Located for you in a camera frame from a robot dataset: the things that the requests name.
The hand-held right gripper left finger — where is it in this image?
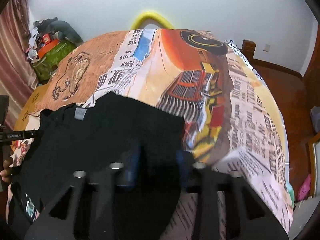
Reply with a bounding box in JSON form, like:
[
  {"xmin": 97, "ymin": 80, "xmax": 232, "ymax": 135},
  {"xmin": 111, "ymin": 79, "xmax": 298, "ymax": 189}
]
[{"xmin": 24, "ymin": 146, "xmax": 142, "ymax": 240}]

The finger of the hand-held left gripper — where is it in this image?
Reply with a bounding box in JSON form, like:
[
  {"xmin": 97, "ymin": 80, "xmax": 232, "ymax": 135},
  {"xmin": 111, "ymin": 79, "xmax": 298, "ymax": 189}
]
[{"xmin": 0, "ymin": 129, "xmax": 45, "ymax": 142}]

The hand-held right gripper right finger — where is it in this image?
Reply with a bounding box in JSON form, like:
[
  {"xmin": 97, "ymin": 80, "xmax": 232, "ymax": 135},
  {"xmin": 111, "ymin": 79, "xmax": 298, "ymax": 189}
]
[{"xmin": 175, "ymin": 150, "xmax": 290, "ymax": 240}]

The black garment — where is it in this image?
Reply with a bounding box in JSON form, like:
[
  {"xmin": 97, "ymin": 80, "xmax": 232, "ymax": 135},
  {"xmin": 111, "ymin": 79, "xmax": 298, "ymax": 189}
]
[{"xmin": 7, "ymin": 91, "xmax": 192, "ymax": 240}]

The person's left hand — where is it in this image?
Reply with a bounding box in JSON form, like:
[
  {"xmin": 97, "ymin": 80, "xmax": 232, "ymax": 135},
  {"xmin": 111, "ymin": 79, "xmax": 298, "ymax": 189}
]
[{"xmin": 0, "ymin": 150, "xmax": 14, "ymax": 184}]

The striped pink curtain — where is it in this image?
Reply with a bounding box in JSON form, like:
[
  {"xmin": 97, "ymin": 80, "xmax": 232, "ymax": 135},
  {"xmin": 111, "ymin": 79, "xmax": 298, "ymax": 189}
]
[{"xmin": 0, "ymin": 0, "xmax": 38, "ymax": 130}]

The orange box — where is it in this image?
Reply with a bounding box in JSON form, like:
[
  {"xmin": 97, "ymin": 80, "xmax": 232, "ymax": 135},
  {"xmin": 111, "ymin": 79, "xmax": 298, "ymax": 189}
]
[{"xmin": 37, "ymin": 39, "xmax": 62, "ymax": 58}]

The printed blanket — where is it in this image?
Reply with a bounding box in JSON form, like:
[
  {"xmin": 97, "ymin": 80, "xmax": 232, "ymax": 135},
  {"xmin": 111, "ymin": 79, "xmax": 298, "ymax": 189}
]
[{"xmin": 6, "ymin": 29, "xmax": 294, "ymax": 240}]

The green bag with clutter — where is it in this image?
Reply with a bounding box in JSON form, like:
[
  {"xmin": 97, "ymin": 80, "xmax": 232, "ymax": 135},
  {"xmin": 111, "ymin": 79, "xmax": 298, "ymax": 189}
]
[{"xmin": 34, "ymin": 17, "xmax": 84, "ymax": 47}]

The pink spotted item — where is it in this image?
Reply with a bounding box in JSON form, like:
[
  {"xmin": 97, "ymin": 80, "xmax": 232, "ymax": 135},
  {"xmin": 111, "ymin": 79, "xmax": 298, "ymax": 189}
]
[{"xmin": 297, "ymin": 174, "xmax": 312, "ymax": 202}]

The wooden framed panel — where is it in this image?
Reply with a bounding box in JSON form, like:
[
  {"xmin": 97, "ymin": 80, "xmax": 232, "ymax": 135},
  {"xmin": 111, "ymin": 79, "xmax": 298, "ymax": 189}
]
[{"xmin": 307, "ymin": 132, "xmax": 320, "ymax": 198}]

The yellow foam tube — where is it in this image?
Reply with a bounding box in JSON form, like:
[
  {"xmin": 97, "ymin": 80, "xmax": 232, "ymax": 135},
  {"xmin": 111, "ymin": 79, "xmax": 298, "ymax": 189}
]
[{"xmin": 129, "ymin": 11, "xmax": 175, "ymax": 30}]

